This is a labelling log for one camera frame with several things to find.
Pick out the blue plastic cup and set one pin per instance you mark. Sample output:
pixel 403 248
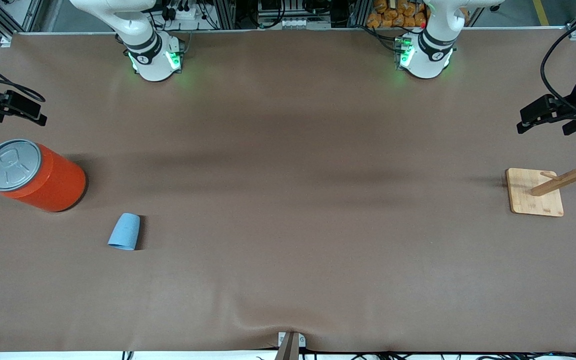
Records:
pixel 125 232

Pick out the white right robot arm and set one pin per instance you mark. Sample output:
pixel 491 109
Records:
pixel 149 56

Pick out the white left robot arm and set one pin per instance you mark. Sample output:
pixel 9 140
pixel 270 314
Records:
pixel 430 56

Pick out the wooden cup rack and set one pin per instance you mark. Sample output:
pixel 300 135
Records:
pixel 533 195

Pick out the orange can with grey lid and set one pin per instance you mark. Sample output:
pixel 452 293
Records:
pixel 43 182

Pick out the white power strip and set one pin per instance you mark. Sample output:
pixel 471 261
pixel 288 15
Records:
pixel 184 12

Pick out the orange packaged snacks pile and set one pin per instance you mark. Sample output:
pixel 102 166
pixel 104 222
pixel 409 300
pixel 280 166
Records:
pixel 398 14

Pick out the brown table mat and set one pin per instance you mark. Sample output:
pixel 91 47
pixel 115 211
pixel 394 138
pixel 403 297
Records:
pixel 288 200

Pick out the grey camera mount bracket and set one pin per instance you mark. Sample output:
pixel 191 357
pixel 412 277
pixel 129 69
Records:
pixel 289 345

